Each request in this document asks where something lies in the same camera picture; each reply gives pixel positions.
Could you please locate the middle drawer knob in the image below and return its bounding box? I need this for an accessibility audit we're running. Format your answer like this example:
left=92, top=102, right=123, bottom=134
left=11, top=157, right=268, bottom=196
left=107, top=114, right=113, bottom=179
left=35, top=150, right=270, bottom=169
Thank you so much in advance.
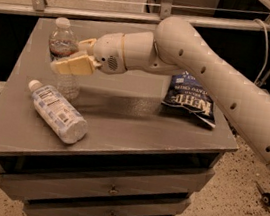
left=109, top=212, right=117, bottom=216

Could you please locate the blue potato chips bag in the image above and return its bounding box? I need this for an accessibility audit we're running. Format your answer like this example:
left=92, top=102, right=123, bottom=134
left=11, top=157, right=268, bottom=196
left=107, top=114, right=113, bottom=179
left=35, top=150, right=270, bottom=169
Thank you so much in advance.
left=162, top=71, right=216, bottom=128

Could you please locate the top drawer knob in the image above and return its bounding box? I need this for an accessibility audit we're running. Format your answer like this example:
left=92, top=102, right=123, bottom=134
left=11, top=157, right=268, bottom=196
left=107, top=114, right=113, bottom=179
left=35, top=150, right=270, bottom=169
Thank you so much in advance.
left=108, top=185, right=118, bottom=195

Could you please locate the blue plastic bottle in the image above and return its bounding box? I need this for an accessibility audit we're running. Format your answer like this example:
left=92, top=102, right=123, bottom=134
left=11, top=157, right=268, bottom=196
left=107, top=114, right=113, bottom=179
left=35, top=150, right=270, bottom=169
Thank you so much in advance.
left=28, top=80, right=88, bottom=145

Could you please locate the clear water bottle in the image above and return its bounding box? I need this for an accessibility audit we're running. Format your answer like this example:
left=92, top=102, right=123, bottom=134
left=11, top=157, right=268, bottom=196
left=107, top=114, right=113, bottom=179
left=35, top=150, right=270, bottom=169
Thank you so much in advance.
left=48, top=17, right=80, bottom=102

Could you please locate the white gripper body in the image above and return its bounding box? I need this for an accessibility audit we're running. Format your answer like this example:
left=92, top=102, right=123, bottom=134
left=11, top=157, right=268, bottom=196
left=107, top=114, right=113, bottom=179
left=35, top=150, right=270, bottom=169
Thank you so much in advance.
left=93, top=31, right=155, bottom=75

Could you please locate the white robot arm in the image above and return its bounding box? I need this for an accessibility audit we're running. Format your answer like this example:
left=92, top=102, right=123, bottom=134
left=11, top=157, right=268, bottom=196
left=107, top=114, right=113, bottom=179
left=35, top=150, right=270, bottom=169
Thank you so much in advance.
left=50, top=16, right=270, bottom=170

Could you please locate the white cable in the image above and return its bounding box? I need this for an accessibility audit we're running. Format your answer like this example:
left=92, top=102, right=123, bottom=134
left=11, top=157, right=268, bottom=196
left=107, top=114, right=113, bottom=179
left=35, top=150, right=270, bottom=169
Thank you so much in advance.
left=244, top=18, right=270, bottom=87

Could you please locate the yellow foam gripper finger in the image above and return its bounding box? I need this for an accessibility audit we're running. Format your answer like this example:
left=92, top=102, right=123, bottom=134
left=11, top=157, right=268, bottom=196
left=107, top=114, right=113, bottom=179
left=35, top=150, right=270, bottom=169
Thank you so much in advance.
left=50, top=54, right=101, bottom=76
left=78, top=38, right=97, bottom=53

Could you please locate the metal railing frame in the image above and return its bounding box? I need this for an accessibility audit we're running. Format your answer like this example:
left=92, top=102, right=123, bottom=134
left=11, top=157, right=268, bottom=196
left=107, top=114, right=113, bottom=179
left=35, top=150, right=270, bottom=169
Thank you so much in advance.
left=0, top=0, right=270, bottom=55

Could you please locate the drawer knob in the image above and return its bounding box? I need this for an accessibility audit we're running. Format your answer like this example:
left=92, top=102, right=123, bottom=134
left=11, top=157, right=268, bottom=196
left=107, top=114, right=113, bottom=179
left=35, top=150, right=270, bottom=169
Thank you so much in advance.
left=108, top=185, right=118, bottom=195
left=109, top=212, right=117, bottom=216

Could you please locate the black caster wheel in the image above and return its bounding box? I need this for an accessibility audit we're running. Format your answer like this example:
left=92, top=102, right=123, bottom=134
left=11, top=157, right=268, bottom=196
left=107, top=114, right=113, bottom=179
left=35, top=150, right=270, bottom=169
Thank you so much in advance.
left=256, top=183, right=270, bottom=207

